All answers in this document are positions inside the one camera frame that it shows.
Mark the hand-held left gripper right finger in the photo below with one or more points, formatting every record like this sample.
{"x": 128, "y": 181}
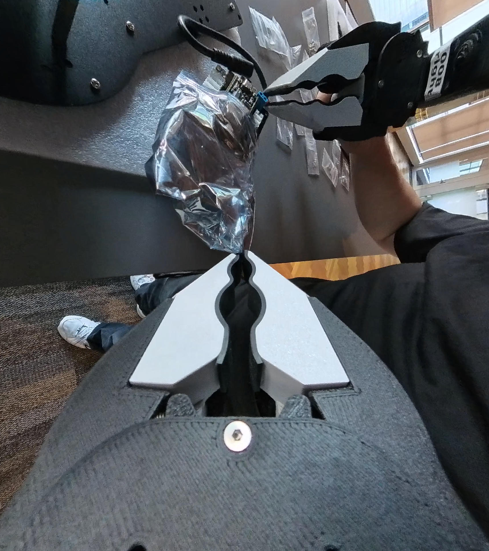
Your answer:
{"x": 300, "y": 344}

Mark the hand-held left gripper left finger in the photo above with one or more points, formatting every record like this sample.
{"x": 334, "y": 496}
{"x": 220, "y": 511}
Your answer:
{"x": 180, "y": 344}

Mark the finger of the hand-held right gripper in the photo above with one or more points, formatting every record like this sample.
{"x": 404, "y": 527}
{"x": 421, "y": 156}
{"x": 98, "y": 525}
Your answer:
{"x": 330, "y": 65}
{"x": 322, "y": 110}

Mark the black circuit board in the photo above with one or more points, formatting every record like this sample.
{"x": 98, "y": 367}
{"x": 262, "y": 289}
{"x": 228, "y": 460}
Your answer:
{"x": 240, "y": 95}

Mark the silver plastic parts bag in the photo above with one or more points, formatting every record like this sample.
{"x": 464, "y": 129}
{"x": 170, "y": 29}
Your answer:
{"x": 201, "y": 164}

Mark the person's right forearm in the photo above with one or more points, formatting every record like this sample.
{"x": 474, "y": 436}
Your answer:
{"x": 386, "y": 198}

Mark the scattered small clear parts bags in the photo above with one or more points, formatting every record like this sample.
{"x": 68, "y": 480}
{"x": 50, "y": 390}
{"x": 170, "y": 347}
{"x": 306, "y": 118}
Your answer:
{"x": 313, "y": 159}

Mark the person's leg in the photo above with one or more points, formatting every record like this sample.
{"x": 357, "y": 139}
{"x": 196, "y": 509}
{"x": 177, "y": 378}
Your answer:
{"x": 163, "y": 288}

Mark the white shoe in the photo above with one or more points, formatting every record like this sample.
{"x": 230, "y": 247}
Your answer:
{"x": 77, "y": 331}
{"x": 141, "y": 281}

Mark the large office windows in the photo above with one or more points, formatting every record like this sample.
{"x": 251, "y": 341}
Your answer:
{"x": 459, "y": 146}

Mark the white foam sheet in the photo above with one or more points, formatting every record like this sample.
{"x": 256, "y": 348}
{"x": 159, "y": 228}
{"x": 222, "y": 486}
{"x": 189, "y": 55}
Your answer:
{"x": 98, "y": 120}

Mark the black metal base plate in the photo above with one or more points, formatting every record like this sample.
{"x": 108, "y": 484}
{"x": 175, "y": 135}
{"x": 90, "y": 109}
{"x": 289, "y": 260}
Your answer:
{"x": 98, "y": 43}

